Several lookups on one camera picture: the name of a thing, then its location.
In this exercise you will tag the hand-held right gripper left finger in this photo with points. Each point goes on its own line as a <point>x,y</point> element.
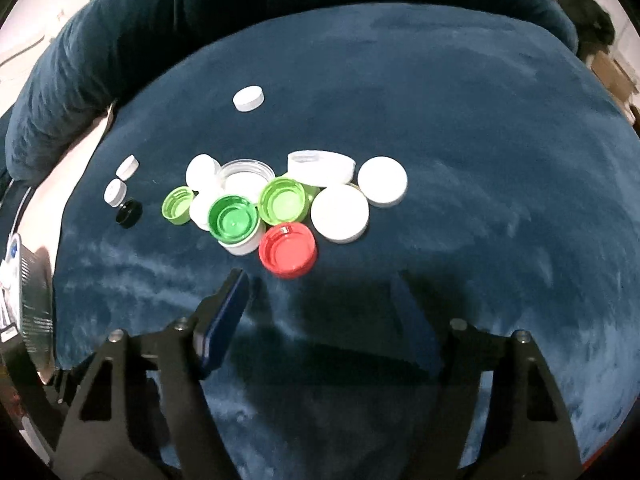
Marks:
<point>225,320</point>

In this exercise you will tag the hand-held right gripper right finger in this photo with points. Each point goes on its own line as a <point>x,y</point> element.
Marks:
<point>417,325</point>

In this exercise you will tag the red bottle cap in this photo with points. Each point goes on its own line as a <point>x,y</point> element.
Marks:
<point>288,250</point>

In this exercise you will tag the white ribbed bottle cap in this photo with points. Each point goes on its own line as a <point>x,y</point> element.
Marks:
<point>246,246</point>

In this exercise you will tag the dark green bottle cap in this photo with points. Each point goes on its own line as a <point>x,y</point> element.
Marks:
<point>233,217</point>

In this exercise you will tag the light green bottle cap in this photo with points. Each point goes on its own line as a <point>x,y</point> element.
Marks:
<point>283,202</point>
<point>177,205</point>

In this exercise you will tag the large white lid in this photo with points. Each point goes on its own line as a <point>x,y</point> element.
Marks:
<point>340,212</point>
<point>382,181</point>

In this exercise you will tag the black bottle cap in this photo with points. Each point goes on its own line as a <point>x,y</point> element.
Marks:
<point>128,211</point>

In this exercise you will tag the clear plastic lid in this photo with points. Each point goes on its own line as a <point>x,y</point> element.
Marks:
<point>245,165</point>

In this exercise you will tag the dark blue plush blanket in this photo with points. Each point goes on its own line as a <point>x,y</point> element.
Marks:
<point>450,160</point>

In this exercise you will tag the small white bottle cap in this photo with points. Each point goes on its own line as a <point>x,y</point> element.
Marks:
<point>114,192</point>
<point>127,166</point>

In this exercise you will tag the white oblong lid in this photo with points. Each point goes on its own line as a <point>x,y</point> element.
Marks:
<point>320,166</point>

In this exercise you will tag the grey ribbed object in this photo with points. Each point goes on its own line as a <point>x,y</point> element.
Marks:
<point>35,290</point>

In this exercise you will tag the pink bed sheet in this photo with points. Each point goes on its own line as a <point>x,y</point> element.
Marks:
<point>75,160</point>

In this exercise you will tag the flat white bottle cap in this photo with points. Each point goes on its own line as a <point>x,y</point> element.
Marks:
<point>248,98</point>

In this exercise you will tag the dark blue plush cushion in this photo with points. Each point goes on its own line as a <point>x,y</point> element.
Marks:
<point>75,60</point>

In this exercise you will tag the cardboard box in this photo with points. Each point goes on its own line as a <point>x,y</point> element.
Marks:
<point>612,77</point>

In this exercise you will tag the dark cloth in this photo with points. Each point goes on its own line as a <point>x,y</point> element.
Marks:
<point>595,15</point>

